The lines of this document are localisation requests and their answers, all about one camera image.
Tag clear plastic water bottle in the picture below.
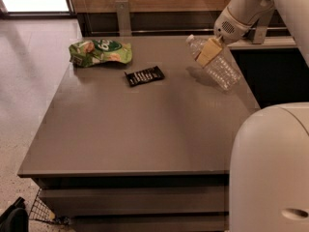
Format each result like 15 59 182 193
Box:
186 35 241 91

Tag green snack chip bag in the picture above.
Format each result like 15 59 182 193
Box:
69 40 132 68

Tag lower grey drawer front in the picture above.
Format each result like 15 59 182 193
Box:
71 216 229 232

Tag upper grey drawer front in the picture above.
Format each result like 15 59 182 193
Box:
40 187 228 217

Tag grey drawer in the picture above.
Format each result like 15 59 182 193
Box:
71 216 229 232
40 187 228 217

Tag metal wall bracket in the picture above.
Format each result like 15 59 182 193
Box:
116 0 132 37
252 14 272 44

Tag left metal wall bracket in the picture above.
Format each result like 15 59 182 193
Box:
116 0 132 37

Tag right metal wall bracket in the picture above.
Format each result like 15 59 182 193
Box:
252 14 272 44

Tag black bag on floor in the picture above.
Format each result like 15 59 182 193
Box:
0 197 29 232

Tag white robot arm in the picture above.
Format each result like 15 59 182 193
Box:
214 0 309 232

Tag metal wall rail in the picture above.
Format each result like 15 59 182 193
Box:
88 27 290 37

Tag black wire mesh basket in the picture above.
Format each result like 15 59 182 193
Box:
29 189 70 225

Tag grey drawer cabinet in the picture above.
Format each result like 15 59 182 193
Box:
18 37 258 222

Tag black candy bar wrapper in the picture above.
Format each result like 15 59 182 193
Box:
125 66 165 87

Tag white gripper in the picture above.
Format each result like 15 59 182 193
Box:
196 0 274 67

